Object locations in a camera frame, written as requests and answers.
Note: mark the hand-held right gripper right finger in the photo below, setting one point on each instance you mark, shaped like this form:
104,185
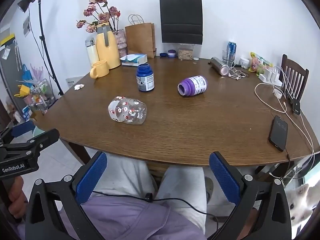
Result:
223,177

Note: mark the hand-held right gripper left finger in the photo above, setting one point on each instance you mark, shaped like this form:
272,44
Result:
91,177

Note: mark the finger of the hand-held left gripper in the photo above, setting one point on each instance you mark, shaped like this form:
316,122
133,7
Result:
42,141
22,128

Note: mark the clear floral cup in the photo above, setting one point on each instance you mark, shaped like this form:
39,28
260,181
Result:
127,110

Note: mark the person's left hand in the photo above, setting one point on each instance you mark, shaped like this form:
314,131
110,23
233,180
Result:
16,195

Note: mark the person's grey trousers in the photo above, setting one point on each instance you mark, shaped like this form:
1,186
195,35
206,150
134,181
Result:
180,187

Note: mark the grey refrigerator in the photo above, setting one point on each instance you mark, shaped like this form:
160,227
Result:
10,80

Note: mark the person's purple shirt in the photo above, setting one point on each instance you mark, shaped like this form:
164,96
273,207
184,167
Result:
130,220

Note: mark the crumpled white tissue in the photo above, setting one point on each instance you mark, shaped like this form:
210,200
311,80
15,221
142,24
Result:
79,87

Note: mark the black smartphone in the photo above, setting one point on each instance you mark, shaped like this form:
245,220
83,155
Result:
278,133

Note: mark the black light stand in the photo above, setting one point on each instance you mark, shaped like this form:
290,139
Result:
46,52

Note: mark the white cat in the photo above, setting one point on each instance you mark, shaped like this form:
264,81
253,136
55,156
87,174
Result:
298,205

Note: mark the yellow mug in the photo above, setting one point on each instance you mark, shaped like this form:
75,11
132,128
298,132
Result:
101,68

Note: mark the purple bottle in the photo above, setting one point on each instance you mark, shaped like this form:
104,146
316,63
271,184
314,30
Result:
195,83

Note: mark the white thermos bottle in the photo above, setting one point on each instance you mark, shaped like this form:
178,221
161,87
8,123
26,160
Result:
92,52

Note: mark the black charger block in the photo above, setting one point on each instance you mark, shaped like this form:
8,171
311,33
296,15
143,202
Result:
296,106

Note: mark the white earphones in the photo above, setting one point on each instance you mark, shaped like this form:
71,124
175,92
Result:
237,74

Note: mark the white power strip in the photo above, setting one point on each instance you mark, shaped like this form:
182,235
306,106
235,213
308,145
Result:
268,77

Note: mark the yellow thermos jug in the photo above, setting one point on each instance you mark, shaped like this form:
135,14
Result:
107,52

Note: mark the steel tumbler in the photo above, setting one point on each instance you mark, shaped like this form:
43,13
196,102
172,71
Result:
219,66

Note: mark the blue bottle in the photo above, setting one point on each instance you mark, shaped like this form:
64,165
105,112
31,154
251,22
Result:
145,80

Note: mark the small white jar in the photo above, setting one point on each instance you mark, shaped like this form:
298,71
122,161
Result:
245,63

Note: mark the pink snack packet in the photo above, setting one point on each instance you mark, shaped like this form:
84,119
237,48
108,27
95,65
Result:
255,64

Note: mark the drinking glass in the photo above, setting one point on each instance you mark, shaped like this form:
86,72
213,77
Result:
227,59

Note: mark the green yellow snack packet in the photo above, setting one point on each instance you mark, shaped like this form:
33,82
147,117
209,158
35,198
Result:
263,61

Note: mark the tissue box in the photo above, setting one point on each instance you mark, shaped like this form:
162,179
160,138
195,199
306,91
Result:
135,59

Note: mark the dark wooden chair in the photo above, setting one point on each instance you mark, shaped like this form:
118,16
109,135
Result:
296,76

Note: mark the pink vase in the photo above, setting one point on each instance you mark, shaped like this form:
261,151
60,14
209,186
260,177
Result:
122,42

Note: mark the clear grain container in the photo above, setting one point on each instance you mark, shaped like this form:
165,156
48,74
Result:
185,53

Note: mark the blue drink can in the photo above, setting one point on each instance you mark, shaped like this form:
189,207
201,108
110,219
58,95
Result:
231,47

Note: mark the small purple jar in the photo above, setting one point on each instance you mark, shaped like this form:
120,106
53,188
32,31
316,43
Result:
171,54

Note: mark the small blue lid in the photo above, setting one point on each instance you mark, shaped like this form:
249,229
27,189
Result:
163,54

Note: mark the pink dried flowers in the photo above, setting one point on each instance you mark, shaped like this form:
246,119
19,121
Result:
102,17

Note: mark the brown paper bag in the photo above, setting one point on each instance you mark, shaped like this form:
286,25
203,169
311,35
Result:
140,40

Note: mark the black paper bag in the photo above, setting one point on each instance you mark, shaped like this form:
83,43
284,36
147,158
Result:
181,17

